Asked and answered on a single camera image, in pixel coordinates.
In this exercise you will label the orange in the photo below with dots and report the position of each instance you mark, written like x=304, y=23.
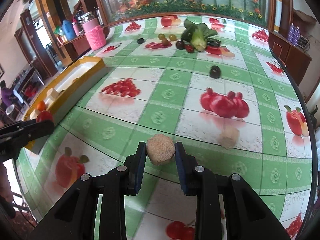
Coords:
x=41, y=106

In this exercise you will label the purple bottles pair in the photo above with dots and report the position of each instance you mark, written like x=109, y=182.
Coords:
x=293, y=34

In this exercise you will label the small red fruit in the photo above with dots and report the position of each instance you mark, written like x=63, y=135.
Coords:
x=189, y=48

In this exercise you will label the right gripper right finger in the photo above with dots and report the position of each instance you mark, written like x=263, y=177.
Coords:
x=198, y=181

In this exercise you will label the dark grape far left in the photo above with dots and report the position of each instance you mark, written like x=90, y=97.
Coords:
x=140, y=41

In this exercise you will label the person's left hand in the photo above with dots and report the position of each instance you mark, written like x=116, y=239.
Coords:
x=5, y=189

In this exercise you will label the green grape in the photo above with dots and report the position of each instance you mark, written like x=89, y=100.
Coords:
x=172, y=37
x=161, y=36

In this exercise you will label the red tomato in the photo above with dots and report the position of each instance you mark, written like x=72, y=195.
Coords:
x=44, y=115

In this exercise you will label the dark plum by bok choy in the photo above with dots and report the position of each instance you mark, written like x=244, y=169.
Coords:
x=180, y=45

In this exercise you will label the beige banana piece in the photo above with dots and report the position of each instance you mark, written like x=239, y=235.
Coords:
x=228, y=137

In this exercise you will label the blue plastic jug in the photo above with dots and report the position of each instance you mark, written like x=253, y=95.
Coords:
x=68, y=30

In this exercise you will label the brownish grape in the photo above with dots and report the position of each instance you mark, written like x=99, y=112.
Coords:
x=165, y=42

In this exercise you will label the pink knitted jar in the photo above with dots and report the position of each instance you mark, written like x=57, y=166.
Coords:
x=94, y=32

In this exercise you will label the green grape right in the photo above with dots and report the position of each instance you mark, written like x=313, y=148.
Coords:
x=172, y=37

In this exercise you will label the green bok choy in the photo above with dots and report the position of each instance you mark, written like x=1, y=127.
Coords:
x=199, y=36

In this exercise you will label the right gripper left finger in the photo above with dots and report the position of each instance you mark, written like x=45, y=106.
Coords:
x=124, y=180

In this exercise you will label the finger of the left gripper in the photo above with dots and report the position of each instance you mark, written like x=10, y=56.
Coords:
x=30, y=133
x=17, y=125

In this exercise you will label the dark plum on table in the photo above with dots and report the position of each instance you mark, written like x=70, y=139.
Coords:
x=215, y=72

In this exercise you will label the green grape left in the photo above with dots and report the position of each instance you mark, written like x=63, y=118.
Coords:
x=161, y=36

